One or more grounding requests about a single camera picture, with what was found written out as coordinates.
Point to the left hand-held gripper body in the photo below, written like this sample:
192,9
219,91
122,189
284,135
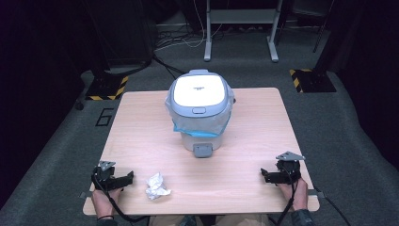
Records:
105,177

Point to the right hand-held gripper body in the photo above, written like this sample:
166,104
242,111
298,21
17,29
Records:
288,169

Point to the white paper ball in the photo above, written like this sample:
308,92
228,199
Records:
156,186

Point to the white grey pedal trash can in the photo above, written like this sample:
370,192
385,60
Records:
199,91

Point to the person's left hand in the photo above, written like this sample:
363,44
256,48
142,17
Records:
105,201

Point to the person's right hand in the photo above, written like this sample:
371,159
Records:
296,194

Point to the black wristband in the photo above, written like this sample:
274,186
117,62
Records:
106,217

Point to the translucent blue trash bag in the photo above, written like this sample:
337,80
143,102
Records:
200,126

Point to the black stand with striped base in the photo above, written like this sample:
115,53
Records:
315,80
108,86

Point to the grey metal table bracket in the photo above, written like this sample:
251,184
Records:
85,195
316,193

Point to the white metal desk frame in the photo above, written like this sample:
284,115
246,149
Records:
241,15

